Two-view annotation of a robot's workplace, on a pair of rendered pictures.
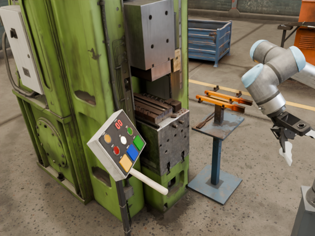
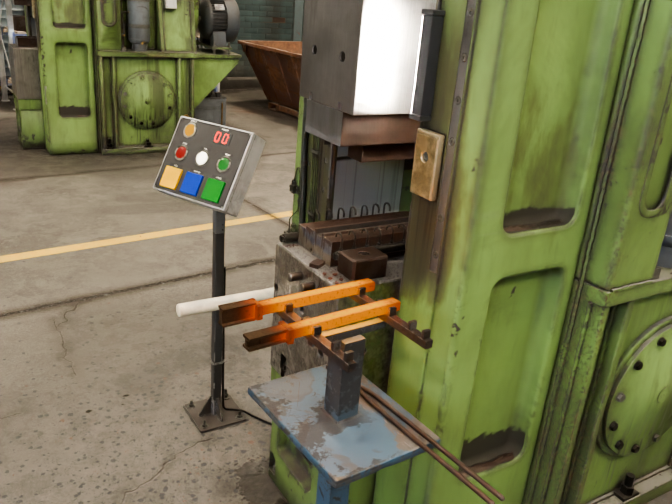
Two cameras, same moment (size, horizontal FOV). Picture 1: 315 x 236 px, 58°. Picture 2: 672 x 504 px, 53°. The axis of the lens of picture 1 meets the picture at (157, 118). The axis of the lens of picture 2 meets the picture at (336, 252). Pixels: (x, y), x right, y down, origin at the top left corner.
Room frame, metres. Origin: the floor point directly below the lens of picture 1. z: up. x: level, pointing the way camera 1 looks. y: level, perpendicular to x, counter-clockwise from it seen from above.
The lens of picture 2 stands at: (2.34, -1.88, 1.68)
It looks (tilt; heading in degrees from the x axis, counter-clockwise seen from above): 22 degrees down; 103
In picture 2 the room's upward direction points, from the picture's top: 5 degrees clockwise
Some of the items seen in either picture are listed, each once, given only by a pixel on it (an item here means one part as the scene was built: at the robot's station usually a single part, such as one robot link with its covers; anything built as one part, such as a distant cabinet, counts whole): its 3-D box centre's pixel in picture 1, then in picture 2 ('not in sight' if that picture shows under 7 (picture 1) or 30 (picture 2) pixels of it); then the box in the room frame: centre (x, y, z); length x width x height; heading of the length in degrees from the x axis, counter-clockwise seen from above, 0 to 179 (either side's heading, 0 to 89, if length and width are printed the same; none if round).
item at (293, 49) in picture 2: not in sight; (310, 82); (-0.17, 6.91, 0.43); 1.89 x 1.20 x 0.85; 142
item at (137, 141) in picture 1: (138, 143); (213, 190); (1.46, 0.13, 1.01); 0.07 x 0.05 x 0.07; 160
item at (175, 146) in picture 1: (150, 131); (375, 315); (2.05, 0.07, 0.69); 0.56 x 0.38 x 0.45; 45
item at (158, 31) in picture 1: (141, 29); (402, 34); (2.04, 0.07, 1.57); 0.42 x 0.39 x 0.40; 45
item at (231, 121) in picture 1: (218, 123); (340, 414); (2.08, -0.53, 0.71); 0.40 x 0.30 x 0.02; 139
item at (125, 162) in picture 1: (125, 163); (171, 177); (1.27, 0.20, 1.01); 0.07 x 0.05 x 0.07; 160
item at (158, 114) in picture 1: (144, 107); (372, 233); (2.01, 0.10, 0.96); 0.42 x 0.20 x 0.09; 45
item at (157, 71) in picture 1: (140, 64); (384, 120); (2.01, 0.10, 1.32); 0.42 x 0.20 x 0.10; 45
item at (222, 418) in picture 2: not in sight; (215, 403); (1.41, 0.29, 0.05); 0.22 x 0.22 x 0.09; 45
